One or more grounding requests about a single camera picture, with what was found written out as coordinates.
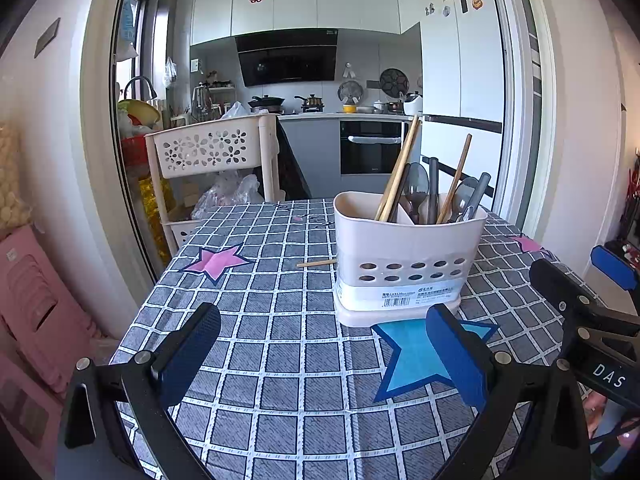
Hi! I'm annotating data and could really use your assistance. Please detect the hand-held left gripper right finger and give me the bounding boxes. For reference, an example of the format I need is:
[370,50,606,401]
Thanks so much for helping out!
[426,304,591,480]

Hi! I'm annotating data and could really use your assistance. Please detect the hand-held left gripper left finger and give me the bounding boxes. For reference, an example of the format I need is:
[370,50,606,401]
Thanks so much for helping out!
[55,302,222,480]

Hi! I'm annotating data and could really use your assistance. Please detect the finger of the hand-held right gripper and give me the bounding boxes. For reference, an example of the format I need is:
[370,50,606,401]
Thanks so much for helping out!
[590,244,640,293]
[529,259,640,361]

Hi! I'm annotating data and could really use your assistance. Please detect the cream plastic utensil holder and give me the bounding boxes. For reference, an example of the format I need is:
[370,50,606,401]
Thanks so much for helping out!
[333,191,488,327]

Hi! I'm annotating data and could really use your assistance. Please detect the hanging red black clothes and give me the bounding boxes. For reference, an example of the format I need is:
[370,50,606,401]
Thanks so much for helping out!
[617,147,640,261]

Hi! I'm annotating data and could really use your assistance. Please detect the grey checked star tablecloth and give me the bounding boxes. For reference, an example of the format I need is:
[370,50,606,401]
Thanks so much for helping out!
[107,199,588,480]

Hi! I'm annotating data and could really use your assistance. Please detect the gold foil packet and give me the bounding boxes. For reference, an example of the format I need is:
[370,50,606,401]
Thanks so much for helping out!
[132,175,176,261]

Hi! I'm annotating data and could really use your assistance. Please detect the pink plastic stool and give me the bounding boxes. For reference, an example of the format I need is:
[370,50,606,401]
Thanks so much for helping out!
[0,225,121,480]

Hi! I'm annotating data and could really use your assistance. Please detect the clear plastic bag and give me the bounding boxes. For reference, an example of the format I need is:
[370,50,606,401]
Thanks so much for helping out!
[192,172,263,221]

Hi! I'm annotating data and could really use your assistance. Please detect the cream plastic trolley cart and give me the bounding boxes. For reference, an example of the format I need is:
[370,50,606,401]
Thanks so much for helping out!
[145,114,281,256]

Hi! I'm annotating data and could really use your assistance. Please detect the red plastic basket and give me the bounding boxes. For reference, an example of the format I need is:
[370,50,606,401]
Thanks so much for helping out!
[120,135,151,166]

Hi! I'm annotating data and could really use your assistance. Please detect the black built-in oven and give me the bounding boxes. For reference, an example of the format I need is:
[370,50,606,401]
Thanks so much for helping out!
[340,120,408,177]

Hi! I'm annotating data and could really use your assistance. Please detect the grey kitchen counter cabinet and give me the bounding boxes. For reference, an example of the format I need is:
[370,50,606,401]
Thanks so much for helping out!
[277,112,423,200]

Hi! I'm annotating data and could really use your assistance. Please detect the white refrigerator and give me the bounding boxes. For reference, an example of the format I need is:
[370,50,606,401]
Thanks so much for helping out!
[419,0,506,201]

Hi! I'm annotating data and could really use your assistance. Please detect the green yellow bowl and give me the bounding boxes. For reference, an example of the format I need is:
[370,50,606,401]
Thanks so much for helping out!
[117,100,161,128]

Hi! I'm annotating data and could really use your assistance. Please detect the cream bumpy foam sheet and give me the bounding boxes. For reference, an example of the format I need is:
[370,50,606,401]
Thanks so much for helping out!
[0,122,33,238]

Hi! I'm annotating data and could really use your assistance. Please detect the dark round hanging pan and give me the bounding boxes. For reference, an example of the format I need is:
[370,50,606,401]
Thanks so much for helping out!
[379,67,411,97]

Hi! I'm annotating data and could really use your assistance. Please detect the metal kitchen faucet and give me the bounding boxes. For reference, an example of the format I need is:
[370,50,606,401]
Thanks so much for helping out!
[122,76,158,106]

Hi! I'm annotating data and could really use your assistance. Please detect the grey round hanging trivet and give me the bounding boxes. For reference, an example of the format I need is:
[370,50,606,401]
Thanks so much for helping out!
[337,81,363,106]

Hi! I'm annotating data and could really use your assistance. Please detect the black range hood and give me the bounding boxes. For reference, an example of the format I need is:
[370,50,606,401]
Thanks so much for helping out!
[235,28,340,88]

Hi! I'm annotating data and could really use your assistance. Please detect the white upper kitchen cabinets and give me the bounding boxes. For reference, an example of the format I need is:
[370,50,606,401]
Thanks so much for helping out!
[190,0,401,46]

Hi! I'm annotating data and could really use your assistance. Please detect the grey wall switch panel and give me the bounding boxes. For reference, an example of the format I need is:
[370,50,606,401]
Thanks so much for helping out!
[34,17,62,58]

